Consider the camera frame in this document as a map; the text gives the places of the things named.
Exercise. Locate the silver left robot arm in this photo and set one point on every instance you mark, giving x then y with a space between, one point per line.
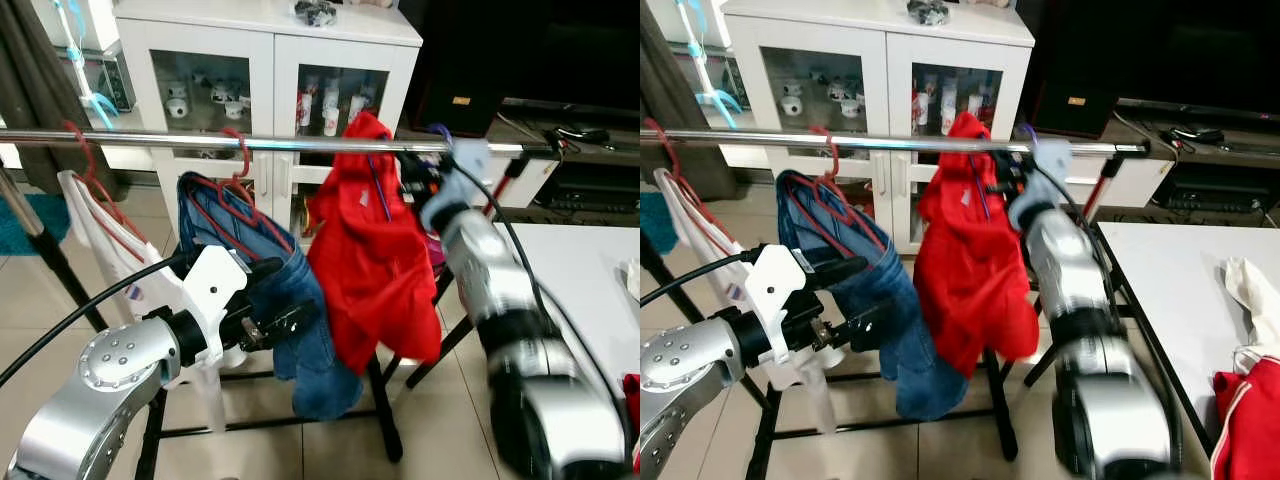
690 370
90 400

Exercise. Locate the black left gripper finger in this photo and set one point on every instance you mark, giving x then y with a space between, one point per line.
865 322
265 271
290 318
838 272

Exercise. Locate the black floor speaker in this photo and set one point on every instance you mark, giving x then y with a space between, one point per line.
460 60
1070 60

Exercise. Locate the white plastic bottle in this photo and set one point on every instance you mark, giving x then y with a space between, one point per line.
307 105
330 108
948 108
920 107

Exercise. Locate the blue denim jeans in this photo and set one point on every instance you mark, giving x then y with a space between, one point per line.
920 370
310 370

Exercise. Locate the white printed t-shirt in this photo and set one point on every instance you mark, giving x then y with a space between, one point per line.
110 250
700 240

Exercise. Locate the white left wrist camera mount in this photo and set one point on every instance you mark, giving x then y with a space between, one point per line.
775 280
215 285

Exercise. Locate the white glass-door cabinet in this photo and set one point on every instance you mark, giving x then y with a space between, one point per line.
270 50
880 50

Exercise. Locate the light blue plastic hanger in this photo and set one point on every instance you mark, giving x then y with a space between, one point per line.
75 50
700 50

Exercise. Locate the red shirt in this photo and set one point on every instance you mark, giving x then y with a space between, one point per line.
975 280
370 270

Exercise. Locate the black television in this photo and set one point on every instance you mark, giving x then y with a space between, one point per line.
1200 50
570 50

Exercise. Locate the white ceramic figurine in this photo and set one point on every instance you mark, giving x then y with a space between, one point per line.
177 102
792 100

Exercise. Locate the dark grey bowl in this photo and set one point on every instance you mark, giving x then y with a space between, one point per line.
928 12
316 13

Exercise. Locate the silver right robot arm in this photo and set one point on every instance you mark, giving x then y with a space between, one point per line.
1100 330
520 330

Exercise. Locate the teal floor mat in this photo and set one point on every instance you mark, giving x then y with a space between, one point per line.
25 225
650 225

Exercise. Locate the dark grey curtain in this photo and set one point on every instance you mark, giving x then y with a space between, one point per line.
30 80
665 90

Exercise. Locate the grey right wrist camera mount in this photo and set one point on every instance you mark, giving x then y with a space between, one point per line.
460 175
1045 165

